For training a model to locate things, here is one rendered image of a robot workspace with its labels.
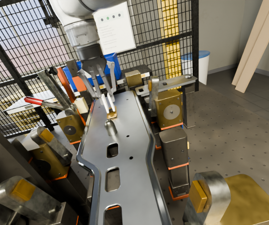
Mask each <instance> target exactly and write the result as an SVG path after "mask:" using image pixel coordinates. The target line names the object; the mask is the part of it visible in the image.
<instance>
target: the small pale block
mask: <svg viewBox="0 0 269 225"><path fill-rule="evenodd" d="M74 103H75V104H76V105H77V107H78V111H79V113H80V114H81V115H82V116H83V118H84V120H85V122H86V121H87V117H88V114H89V107H88V105H87V103H86V101H85V99H84V97H80V98H77V99H76V100H75V101H74Z"/></svg>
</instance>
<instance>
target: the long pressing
mask: <svg viewBox="0 0 269 225"><path fill-rule="evenodd" d="M114 98H115V102H113V103H114V106H116V112H117V116H116V117H113V118H109V119H110V120H112V121H113V122H114V124H115V126H116V129H117V133H116V134H115V135H113V136H108V134H107V132H106V129H105V127H104V123H105V121H106V120H108V119H107V111H106V108H105V106H104V105H102V104H101V103H100V100H99V99H95V100H93V101H92V104H91V108H90V111H89V114H88V117H87V121H86V124H85V128H84V131H83V135H82V138H81V142H80V145H79V149H78V152H77V155H76V161H77V163H78V164H79V166H80V167H82V168H83V169H85V170H86V171H88V172H89V173H91V174H92V175H93V177H94V181H93V188H92V195H91V205H90V212H89V219H88V225H105V213H106V211H107V209H109V208H111V207H115V206H120V207H121V216H122V225H172V222H171V219H170V215H169V212H168V209H167V206H166V203H165V199H164V196H163V194H162V190H161V187H160V184H159V181H158V178H157V174H156V171H155V168H154V165H153V156H154V151H155V146H156V140H155V137H154V135H153V132H152V130H151V128H150V125H149V123H148V120H147V118H146V115H145V113H144V110H143V108H142V105H141V103H140V101H139V98H138V96H137V93H136V92H135V91H133V90H131V91H126V92H122V93H118V94H115V95H114ZM127 99H128V100H127ZM128 135H129V137H127V136H128ZM114 144H117V145H118V155H117V156H115V157H112V158H108V147H109V146H110V145H114ZM130 157H133V159H129V158H130ZM115 168H118V169H119V174H120V187H119V188H118V189H117V190H114V191H111V192H107V191H106V182H107V172H108V171H109V170H111V169H115Z"/></svg>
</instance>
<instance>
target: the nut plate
mask: <svg viewBox="0 0 269 225"><path fill-rule="evenodd" d="M111 109H112V107H110V108H109V113H107V119H109V118H113V117H116V116H117V112H116V106H115V112H114V111H113V110H111Z"/></svg>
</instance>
